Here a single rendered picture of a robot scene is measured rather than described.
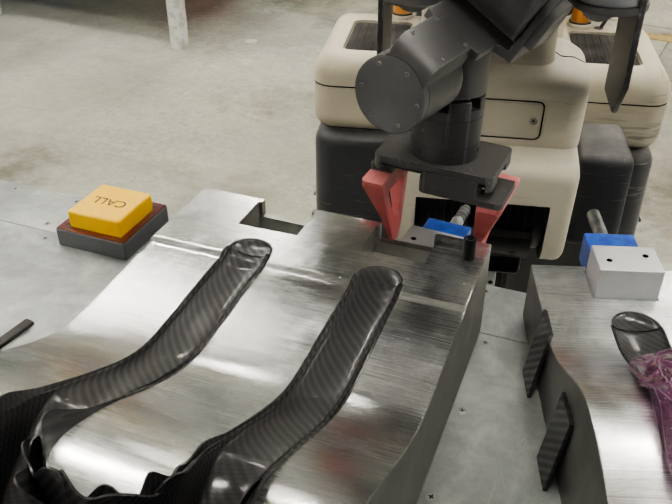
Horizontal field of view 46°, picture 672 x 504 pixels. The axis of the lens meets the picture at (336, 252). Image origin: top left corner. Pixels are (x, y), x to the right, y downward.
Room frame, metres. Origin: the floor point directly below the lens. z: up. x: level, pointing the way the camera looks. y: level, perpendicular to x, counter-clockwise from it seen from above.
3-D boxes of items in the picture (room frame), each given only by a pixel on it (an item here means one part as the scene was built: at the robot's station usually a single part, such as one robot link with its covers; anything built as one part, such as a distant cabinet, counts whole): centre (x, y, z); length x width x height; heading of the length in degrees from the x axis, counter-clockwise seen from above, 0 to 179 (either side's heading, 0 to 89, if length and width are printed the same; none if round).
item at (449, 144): (0.60, -0.09, 0.96); 0.10 x 0.07 x 0.07; 65
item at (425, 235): (0.63, -0.10, 0.83); 0.13 x 0.05 x 0.05; 155
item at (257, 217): (0.57, 0.05, 0.87); 0.05 x 0.05 x 0.04; 69
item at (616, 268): (0.57, -0.24, 0.86); 0.13 x 0.05 x 0.05; 176
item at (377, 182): (0.61, -0.07, 0.89); 0.07 x 0.07 x 0.09; 65
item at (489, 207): (0.59, -0.11, 0.89); 0.07 x 0.07 x 0.09; 65
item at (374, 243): (0.53, -0.05, 0.87); 0.05 x 0.05 x 0.04; 69
